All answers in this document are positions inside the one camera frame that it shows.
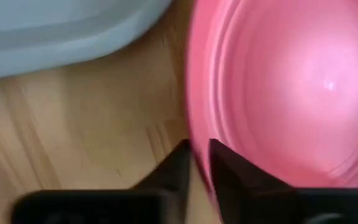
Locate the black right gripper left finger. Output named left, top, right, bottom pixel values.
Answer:
left=132, top=139, right=193, bottom=224

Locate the pink round plate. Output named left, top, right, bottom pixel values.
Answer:
left=185, top=0, right=358, bottom=215

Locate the grey plastic tray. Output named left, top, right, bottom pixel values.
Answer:
left=0, top=0, right=173, bottom=82

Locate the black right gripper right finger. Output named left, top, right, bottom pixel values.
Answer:
left=208, top=138, right=298, bottom=224

